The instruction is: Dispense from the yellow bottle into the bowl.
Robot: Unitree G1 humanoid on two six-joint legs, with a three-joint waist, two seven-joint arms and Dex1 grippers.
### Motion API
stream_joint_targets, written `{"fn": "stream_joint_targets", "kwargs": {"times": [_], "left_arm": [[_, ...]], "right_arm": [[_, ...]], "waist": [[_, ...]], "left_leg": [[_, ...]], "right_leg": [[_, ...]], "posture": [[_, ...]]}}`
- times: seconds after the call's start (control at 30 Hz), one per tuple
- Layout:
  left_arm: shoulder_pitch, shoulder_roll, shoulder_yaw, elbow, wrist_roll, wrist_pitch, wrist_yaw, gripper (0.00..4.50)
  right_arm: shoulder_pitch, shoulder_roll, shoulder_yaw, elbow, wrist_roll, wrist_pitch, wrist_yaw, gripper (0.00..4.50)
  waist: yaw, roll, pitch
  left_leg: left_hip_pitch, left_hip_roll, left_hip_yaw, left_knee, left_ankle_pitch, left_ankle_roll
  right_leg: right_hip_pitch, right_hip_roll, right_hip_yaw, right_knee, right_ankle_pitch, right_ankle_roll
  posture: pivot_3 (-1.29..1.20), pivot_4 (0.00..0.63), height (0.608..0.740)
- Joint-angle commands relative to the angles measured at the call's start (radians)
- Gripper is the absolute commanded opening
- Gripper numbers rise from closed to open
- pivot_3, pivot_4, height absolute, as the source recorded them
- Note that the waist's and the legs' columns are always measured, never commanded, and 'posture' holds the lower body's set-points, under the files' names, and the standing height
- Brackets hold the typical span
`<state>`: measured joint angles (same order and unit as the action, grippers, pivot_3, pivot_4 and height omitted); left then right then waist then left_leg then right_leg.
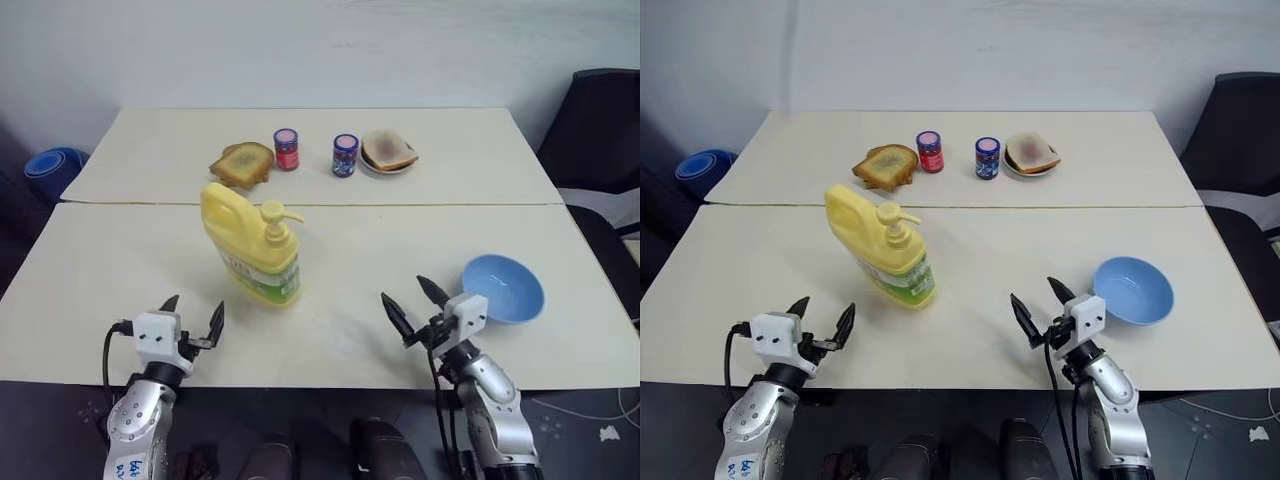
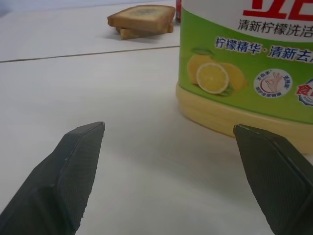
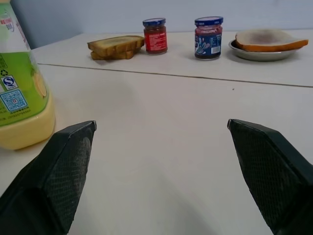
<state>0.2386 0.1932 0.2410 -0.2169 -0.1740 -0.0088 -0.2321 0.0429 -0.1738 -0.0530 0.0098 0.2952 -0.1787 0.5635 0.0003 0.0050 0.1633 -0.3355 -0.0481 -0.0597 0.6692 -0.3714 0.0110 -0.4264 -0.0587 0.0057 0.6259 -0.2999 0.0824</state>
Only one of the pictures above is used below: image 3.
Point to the yellow bottle with green label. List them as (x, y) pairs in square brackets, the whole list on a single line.
[(19, 80)]

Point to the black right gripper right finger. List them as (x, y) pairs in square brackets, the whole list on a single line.
[(271, 176)]

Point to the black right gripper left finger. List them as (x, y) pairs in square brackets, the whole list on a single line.
[(49, 176)]

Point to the toasted bread slice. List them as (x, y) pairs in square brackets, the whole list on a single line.
[(111, 55), (117, 44)]

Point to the blue jam jar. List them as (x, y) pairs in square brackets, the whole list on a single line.
[(208, 38)]

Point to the silver metal plate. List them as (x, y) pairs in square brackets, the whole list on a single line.
[(261, 54)]

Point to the large bread slice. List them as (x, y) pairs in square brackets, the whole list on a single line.
[(266, 41)]

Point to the red jam jar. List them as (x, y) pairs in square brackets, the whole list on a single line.
[(156, 36)]

